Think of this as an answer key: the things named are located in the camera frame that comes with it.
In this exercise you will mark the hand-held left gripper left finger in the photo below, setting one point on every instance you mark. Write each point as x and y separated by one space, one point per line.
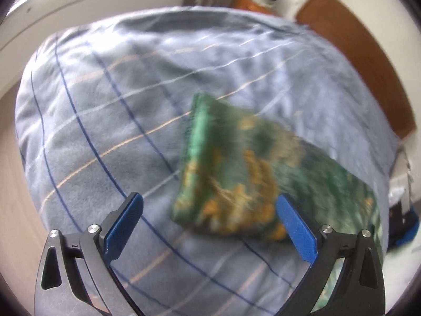
121 227

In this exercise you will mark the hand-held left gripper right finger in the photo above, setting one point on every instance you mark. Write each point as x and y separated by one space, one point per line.
297 228

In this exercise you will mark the green patterned garment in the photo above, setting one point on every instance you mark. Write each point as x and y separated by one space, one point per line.
236 158

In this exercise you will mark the black jacket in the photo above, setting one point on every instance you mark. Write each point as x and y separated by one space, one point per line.
394 220

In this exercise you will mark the blue jacket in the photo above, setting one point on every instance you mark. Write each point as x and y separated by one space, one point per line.
409 232

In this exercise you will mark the bed with blue checked sheet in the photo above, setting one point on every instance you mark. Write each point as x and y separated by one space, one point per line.
125 112

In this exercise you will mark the wooden headboard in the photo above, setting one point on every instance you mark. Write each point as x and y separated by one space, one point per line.
355 46

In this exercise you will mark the white window cabinet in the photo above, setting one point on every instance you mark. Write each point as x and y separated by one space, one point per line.
65 13

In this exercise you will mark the orange wooden nightstand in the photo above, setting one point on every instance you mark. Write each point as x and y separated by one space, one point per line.
246 4

